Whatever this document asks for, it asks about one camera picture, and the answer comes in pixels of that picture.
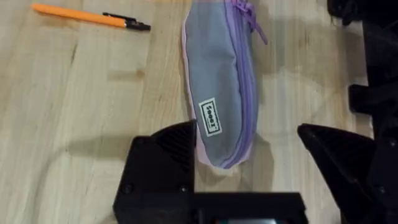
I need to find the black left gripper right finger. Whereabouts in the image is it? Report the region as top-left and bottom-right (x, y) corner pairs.
(297, 123), (398, 224)

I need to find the orange pen with black clip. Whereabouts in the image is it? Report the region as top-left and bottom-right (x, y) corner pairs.
(30, 2), (152, 32)

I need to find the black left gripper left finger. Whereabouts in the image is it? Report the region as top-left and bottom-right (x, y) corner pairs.
(113, 119), (197, 224)

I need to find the grey and purple zip bag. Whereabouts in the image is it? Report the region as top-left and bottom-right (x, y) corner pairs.
(181, 0), (269, 170)

